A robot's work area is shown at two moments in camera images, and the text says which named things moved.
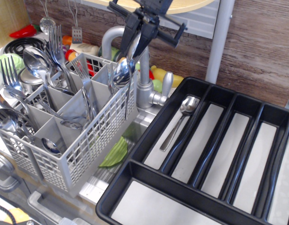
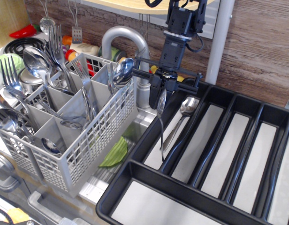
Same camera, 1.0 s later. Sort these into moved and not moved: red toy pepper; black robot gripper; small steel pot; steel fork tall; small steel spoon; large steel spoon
Moved: black robot gripper; small steel spoon
Not moved: steel fork tall; small steel pot; large steel spoon; red toy pepper
